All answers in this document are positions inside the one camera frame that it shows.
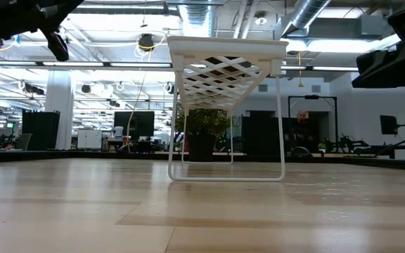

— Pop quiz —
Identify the green potted plant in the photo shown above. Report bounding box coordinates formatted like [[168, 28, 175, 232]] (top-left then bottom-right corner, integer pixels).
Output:
[[174, 105, 238, 162]]

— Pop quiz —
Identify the black overhead camera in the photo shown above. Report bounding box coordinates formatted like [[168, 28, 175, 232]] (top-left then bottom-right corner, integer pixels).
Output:
[[137, 33, 156, 52]]

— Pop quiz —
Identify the white lattice wire rack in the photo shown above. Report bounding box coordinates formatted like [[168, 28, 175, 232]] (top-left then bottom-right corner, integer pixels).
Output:
[[167, 36, 290, 183]]

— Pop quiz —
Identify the black aluminium table frame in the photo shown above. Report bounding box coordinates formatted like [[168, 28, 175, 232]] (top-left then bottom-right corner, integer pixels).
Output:
[[0, 149, 405, 173]]

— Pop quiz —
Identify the person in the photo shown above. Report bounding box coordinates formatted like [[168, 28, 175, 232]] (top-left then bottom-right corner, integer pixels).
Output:
[[288, 109, 318, 154]]

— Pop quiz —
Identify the black camera box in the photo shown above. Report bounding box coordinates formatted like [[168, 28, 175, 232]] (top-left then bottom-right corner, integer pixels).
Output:
[[380, 115, 399, 136]]

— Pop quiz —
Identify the black metal frame stand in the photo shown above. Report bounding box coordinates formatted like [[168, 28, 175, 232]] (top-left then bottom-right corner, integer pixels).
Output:
[[288, 94, 338, 134]]

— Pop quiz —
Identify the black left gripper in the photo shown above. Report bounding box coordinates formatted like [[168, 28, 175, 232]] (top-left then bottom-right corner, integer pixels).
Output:
[[40, 0, 84, 63]]

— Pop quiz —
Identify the black partition wall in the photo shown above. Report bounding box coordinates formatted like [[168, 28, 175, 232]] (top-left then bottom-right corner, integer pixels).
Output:
[[240, 110, 295, 155]]

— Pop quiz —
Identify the white building column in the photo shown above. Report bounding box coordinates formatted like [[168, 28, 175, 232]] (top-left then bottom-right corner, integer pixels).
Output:
[[44, 70, 74, 151]]

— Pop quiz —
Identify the silver ribbed ventilation duct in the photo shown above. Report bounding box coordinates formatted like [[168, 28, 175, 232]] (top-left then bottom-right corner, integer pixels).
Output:
[[179, 0, 221, 38]]

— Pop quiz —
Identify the grey chair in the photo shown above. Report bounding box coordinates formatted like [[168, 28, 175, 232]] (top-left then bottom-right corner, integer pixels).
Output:
[[14, 132, 34, 151]]

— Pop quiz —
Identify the black robot equipment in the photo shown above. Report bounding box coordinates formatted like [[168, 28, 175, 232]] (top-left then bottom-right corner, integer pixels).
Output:
[[335, 135, 405, 159]]

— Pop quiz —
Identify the yellow hanging cord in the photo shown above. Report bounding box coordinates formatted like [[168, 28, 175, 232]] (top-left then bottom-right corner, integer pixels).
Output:
[[297, 52, 304, 88]]

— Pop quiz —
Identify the black partition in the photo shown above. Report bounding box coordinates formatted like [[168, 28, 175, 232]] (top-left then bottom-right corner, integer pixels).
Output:
[[22, 110, 61, 151]]

